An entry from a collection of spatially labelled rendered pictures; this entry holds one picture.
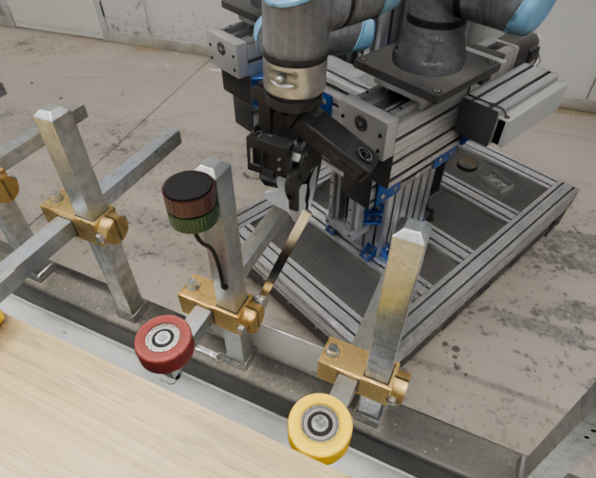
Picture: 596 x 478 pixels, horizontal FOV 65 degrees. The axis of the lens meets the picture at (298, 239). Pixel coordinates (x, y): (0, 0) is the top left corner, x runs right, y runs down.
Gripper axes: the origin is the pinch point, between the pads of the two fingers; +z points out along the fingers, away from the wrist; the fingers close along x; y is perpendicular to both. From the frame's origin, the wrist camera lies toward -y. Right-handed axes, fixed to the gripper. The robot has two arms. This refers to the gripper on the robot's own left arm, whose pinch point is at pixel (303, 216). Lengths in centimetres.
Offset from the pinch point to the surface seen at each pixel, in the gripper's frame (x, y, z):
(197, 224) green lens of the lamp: 17.3, 5.8, -10.3
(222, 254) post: 12.0, 6.7, 0.2
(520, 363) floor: -65, -58, 97
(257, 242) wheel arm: -4.2, 10.6, 14.0
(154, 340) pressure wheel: 22.8, 12.3, 10.2
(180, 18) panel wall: -231, 200, 78
